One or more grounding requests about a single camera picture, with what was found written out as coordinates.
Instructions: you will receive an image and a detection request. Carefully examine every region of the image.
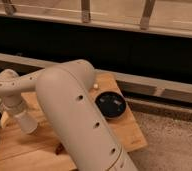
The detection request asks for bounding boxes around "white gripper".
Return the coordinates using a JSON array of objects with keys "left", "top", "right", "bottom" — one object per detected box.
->
[{"left": 0, "top": 96, "right": 44, "bottom": 129}]

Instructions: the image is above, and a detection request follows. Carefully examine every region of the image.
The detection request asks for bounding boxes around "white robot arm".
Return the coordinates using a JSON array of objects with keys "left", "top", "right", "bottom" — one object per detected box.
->
[{"left": 0, "top": 60, "right": 138, "bottom": 171}]

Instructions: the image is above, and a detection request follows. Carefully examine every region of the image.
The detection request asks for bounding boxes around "wooden table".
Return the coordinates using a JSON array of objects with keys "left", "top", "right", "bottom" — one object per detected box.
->
[{"left": 0, "top": 72, "right": 149, "bottom": 171}]

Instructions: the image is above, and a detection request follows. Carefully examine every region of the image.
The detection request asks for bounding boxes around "brown sausage-shaped object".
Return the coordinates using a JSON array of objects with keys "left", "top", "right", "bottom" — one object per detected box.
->
[{"left": 55, "top": 144, "right": 64, "bottom": 155}]

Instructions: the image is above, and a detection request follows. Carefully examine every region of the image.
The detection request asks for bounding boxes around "dark blue bowl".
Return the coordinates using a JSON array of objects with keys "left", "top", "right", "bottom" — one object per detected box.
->
[{"left": 95, "top": 91, "right": 126, "bottom": 119}]

